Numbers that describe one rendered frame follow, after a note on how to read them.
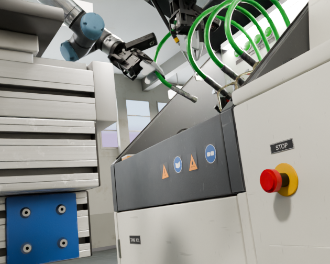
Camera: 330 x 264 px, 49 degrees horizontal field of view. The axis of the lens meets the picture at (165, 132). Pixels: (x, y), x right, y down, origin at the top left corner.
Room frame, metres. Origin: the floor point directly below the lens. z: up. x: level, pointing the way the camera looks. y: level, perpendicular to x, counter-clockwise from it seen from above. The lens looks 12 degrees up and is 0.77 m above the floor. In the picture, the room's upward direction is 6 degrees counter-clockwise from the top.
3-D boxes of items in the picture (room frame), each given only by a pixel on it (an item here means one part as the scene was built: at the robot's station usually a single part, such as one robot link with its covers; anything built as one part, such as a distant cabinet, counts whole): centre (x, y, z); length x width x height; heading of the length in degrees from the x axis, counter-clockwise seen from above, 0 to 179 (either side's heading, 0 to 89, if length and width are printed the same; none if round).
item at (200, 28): (1.05, -0.14, 1.31); 0.05 x 0.02 x 0.09; 29
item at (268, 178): (0.56, -0.16, 0.80); 0.05 x 0.04 x 0.05; 29
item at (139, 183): (0.98, 0.02, 0.87); 0.62 x 0.04 x 0.16; 29
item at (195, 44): (1.05, -0.12, 1.27); 0.06 x 0.03 x 0.09; 119
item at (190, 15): (1.06, -0.11, 1.37); 0.09 x 0.08 x 0.12; 119
